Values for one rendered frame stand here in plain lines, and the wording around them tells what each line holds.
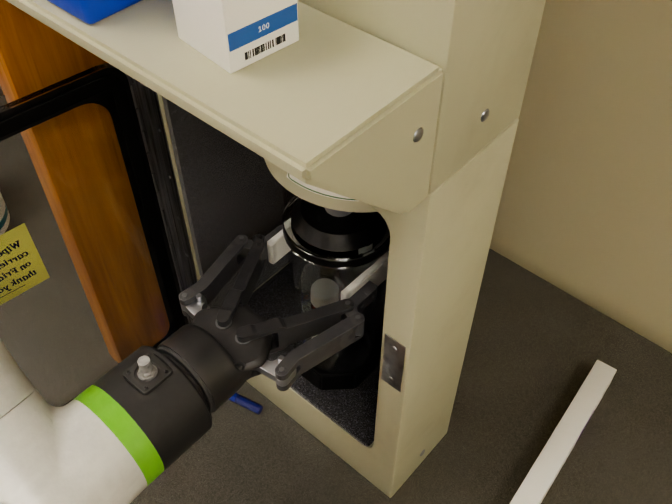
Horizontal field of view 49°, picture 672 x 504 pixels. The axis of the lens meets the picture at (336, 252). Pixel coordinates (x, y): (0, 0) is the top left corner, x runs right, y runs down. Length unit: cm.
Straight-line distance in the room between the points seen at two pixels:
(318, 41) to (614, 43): 50
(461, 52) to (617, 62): 48
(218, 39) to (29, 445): 32
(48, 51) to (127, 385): 30
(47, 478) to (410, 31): 39
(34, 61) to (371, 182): 38
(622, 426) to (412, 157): 61
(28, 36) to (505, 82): 40
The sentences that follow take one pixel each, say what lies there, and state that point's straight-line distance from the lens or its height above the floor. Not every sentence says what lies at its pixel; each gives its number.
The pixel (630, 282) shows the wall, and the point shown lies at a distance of 106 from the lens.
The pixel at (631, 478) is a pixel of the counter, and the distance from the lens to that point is 95.
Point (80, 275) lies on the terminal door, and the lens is 78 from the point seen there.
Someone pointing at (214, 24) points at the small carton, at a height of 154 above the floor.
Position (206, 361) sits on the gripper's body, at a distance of 62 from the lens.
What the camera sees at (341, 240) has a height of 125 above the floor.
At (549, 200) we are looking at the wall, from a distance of 104.
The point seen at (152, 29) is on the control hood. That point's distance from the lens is 47.
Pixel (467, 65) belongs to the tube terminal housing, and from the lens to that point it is 45.
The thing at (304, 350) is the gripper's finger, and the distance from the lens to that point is 64.
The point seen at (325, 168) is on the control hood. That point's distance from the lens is 36.
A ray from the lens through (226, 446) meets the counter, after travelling 91.
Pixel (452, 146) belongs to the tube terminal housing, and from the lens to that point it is 48.
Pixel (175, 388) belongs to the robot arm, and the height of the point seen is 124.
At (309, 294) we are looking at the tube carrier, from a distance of 73.
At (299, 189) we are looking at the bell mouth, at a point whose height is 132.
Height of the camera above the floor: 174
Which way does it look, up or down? 48 degrees down
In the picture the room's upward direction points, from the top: straight up
